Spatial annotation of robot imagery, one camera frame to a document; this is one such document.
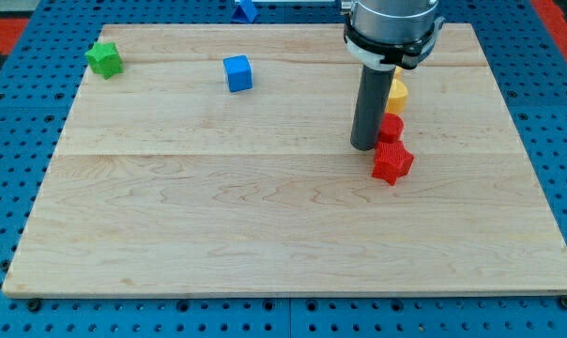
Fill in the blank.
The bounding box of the wooden board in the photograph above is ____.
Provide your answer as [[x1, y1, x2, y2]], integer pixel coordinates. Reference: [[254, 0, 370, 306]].
[[3, 23, 567, 299]]

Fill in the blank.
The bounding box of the yellow cylinder block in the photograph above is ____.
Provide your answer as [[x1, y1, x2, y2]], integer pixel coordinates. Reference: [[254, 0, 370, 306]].
[[385, 79, 409, 115]]

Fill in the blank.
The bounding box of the blue cube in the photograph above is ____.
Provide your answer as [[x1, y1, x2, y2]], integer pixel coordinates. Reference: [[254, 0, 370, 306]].
[[222, 54, 253, 93]]

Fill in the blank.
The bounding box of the small yellow block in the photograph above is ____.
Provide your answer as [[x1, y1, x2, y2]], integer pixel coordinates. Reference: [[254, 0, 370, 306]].
[[393, 67, 404, 80]]

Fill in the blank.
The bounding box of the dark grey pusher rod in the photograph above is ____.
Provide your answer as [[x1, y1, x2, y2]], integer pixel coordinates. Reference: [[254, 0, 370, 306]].
[[350, 66, 395, 151]]

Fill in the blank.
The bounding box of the red cylinder block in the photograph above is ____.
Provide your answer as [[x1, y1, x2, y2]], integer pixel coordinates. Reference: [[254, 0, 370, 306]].
[[377, 113, 404, 143]]

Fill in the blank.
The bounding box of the red star block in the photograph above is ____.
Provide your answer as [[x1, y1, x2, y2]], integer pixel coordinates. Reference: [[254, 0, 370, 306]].
[[372, 141, 415, 186]]

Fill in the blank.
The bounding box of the green star block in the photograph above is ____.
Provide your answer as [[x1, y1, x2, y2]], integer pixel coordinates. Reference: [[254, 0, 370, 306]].
[[84, 42, 123, 80]]

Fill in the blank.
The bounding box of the blue triangle block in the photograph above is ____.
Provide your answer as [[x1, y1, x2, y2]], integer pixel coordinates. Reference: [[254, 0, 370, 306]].
[[230, 0, 259, 24]]

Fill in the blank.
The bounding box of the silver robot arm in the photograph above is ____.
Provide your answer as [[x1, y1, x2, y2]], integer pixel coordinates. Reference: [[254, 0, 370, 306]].
[[341, 0, 445, 71]]

